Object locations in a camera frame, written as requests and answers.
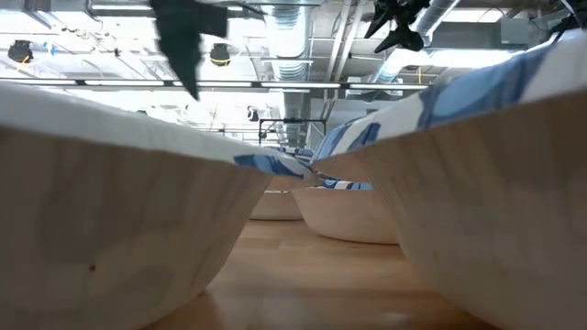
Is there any black distant rack frame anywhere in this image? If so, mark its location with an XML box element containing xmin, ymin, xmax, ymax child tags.
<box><xmin>258</xmin><ymin>117</ymin><xmax>327</xmax><ymax>144</ymax></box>

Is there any large silver ceiling pipe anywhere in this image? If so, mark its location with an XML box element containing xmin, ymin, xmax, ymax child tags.
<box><xmin>366</xmin><ymin>0</ymin><xmax>462</xmax><ymax>86</ymax></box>

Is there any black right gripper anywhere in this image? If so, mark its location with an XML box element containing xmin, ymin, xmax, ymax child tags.
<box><xmin>364</xmin><ymin>0</ymin><xmax>432</xmax><ymax>54</ymax></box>

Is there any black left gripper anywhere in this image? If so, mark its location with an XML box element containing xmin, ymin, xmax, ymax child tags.
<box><xmin>149</xmin><ymin>0</ymin><xmax>229</xmax><ymax>100</ymax></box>

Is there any blue patterned paper bowl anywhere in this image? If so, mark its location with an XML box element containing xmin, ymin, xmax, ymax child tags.
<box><xmin>269</xmin><ymin>145</ymin><xmax>318</xmax><ymax>162</ymax></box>
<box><xmin>291</xmin><ymin>179</ymin><xmax>401</xmax><ymax>246</ymax></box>
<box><xmin>0</xmin><ymin>81</ymin><xmax>318</xmax><ymax>330</ymax></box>
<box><xmin>249</xmin><ymin>176</ymin><xmax>305</xmax><ymax>222</ymax></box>
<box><xmin>310</xmin><ymin>27</ymin><xmax>587</xmax><ymax>330</ymax></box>

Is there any grey electrical box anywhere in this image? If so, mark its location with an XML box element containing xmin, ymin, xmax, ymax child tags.
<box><xmin>499</xmin><ymin>16</ymin><xmax>534</xmax><ymax>47</ymax></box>

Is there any black ceiling lamp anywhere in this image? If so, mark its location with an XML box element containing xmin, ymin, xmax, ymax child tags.
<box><xmin>6</xmin><ymin>38</ymin><xmax>34</xmax><ymax>64</ymax></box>
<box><xmin>209</xmin><ymin>42</ymin><xmax>232</xmax><ymax>68</ymax></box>

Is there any long linear ceiling light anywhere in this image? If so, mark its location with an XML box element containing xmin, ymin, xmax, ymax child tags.
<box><xmin>0</xmin><ymin>76</ymin><xmax>432</xmax><ymax>93</ymax></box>

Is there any silver ribbed ventilation duct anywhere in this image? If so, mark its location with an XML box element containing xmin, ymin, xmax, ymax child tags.
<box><xmin>269</xmin><ymin>3</ymin><xmax>314</xmax><ymax>147</ymax></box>

